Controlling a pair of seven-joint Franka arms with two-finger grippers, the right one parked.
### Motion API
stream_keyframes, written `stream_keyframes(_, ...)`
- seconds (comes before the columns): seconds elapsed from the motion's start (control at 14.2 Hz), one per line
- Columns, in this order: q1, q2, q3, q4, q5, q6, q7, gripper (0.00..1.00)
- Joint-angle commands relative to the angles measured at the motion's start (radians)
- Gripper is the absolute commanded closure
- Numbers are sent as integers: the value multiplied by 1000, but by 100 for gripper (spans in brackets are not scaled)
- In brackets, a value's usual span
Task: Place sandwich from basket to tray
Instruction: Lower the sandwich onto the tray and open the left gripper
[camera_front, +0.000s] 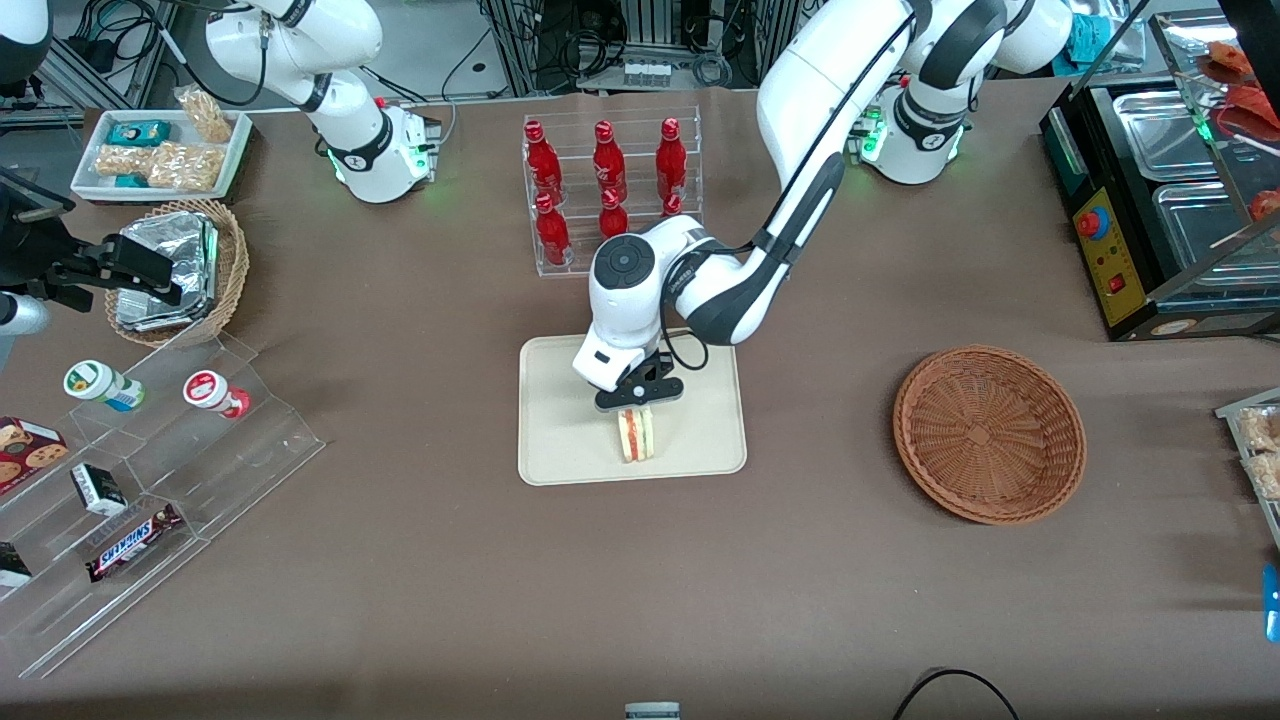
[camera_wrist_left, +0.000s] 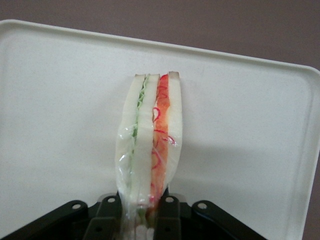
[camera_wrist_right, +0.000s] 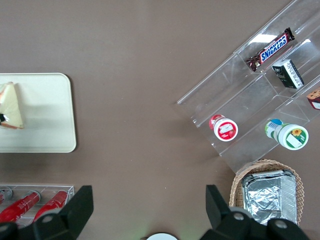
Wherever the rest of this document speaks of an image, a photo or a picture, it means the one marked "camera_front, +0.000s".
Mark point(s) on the clear bag of puffed snacks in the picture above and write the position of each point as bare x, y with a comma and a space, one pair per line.
187, 166
120, 161
206, 115

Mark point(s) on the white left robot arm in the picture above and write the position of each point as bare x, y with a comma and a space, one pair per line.
810, 90

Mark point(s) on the small grey device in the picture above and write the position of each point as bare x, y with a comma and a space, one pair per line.
652, 711

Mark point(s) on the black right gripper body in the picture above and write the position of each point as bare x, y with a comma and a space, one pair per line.
62, 271

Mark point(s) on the white rectangular snack tray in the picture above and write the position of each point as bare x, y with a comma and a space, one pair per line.
240, 150

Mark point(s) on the clear acrylic bottle rack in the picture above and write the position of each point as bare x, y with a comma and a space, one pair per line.
575, 270

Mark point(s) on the round brown wicker basket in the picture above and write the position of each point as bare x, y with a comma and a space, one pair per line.
985, 435

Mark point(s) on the clear bag of rice crackers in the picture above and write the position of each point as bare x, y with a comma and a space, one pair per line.
1260, 428
1268, 476

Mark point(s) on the Snickers chocolate bar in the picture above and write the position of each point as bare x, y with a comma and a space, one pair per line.
132, 543

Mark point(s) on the dark snack packet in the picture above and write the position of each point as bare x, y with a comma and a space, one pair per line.
12, 565

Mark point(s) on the red cookie box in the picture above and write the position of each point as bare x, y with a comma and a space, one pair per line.
28, 452

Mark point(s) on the blue plastic object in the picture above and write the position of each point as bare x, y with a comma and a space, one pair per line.
1272, 605

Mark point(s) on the small black white carton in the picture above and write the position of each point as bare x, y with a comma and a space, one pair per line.
98, 490

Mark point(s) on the clear acrylic stepped display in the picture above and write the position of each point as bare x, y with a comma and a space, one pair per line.
220, 470

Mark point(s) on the teal snack box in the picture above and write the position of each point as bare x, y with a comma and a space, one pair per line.
138, 132

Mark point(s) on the small teal snack packet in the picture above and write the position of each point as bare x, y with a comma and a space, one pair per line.
130, 181

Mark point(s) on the black food warmer cabinet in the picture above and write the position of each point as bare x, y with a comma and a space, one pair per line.
1150, 300

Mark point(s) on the red lidded yogurt cup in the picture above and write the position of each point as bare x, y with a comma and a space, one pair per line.
212, 392

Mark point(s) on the silver foil packet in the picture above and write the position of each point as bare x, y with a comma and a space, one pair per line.
175, 245
150, 315

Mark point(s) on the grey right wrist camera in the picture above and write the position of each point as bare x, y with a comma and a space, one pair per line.
22, 314

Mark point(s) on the triangular sandwich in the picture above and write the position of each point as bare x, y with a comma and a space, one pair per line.
637, 440

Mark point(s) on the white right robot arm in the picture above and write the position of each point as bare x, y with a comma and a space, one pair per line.
350, 130

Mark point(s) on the aluminium equipment frame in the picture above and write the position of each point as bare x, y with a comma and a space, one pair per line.
700, 40

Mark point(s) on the light tan wicker basket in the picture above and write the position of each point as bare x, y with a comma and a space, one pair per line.
232, 270

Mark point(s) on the stainless steel pan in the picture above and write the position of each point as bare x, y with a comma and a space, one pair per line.
1200, 235
1160, 135

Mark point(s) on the green lidded yogurt cup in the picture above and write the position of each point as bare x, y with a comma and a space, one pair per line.
100, 384

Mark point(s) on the beige plastic tray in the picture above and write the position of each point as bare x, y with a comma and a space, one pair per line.
560, 440

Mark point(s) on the red cola bottle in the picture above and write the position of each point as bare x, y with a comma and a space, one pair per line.
543, 165
613, 215
672, 206
671, 162
551, 235
607, 165

